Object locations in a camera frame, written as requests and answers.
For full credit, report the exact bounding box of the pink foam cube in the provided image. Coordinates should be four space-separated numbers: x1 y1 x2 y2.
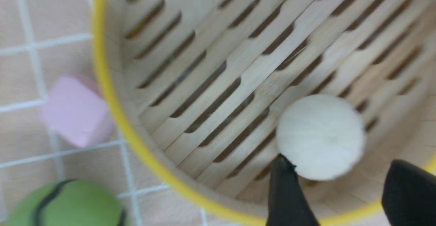
40 74 115 148

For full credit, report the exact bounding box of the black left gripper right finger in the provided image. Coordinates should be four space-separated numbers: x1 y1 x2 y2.
381 159 436 226

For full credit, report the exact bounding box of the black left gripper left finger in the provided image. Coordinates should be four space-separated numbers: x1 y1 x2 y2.
266 154 319 226

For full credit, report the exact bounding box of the checkered orange tablecloth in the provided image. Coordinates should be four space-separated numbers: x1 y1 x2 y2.
0 0 246 226

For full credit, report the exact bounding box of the bamboo steamer tray yellow rim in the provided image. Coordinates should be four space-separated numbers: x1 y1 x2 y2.
93 0 435 226

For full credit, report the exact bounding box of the white bun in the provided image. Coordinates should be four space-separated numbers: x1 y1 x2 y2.
276 94 367 181

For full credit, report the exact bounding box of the green toy watermelon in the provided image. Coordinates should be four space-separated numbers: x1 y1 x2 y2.
5 179 131 226

